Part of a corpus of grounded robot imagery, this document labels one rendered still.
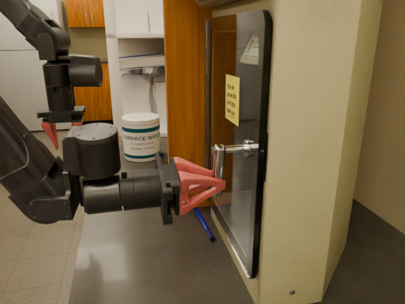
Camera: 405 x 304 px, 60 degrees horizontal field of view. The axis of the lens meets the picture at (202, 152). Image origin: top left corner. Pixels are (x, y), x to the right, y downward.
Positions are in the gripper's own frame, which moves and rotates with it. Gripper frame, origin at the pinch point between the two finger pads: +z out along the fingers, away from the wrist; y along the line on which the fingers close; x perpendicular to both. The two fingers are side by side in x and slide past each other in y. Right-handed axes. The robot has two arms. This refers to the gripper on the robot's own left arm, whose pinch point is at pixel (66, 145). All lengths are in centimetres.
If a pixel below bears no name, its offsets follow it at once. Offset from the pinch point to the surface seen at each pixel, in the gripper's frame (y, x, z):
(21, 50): -113, 442, -3
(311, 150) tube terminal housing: 39, -46, -11
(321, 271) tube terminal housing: 43, -46, 10
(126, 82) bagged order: 17, 95, -3
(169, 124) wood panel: 24.5, -9.2, -6.1
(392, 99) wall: 76, -18, -11
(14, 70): -126, 442, 22
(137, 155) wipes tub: 17.6, 27.2, 13.3
